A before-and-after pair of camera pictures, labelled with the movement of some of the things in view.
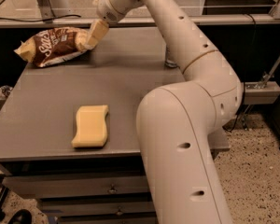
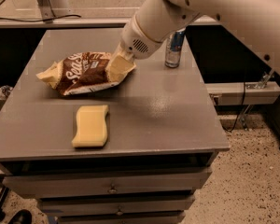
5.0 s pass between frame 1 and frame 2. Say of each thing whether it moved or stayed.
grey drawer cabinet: stayed
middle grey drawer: stayed
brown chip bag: moved
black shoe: stayed
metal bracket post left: stayed
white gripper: moved
